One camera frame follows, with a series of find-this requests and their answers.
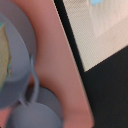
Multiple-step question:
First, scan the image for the pink wooden board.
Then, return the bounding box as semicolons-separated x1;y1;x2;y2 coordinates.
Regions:
0;0;94;128

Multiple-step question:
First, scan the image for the woven beige placemat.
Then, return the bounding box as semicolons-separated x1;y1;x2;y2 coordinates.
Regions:
63;0;128;71

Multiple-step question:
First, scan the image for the small milk carton toy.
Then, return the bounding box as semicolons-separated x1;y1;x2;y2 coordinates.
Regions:
90;0;103;5

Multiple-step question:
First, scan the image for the grey pot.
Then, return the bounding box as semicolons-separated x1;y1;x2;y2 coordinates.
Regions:
5;88;63;128
0;0;36;109

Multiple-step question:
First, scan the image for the left grey pot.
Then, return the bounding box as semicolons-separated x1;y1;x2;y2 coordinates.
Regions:
5;88;63;128

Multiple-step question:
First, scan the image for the right grey pot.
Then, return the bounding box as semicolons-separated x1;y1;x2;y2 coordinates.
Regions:
0;0;36;109

